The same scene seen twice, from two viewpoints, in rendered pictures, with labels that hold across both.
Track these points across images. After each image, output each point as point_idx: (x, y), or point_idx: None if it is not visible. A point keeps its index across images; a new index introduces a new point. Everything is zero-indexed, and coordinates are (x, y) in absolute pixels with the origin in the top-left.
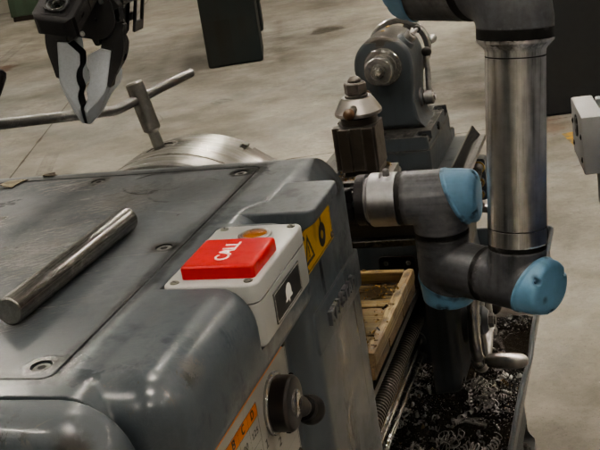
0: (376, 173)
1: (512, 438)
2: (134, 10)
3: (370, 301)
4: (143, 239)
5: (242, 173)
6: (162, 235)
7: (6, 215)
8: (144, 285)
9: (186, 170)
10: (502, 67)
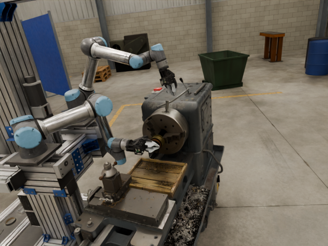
0: (126, 139)
1: None
2: (162, 82)
3: (133, 178)
4: (166, 92)
5: (153, 99)
6: (164, 92)
7: (184, 95)
8: (165, 88)
9: (161, 100)
10: None
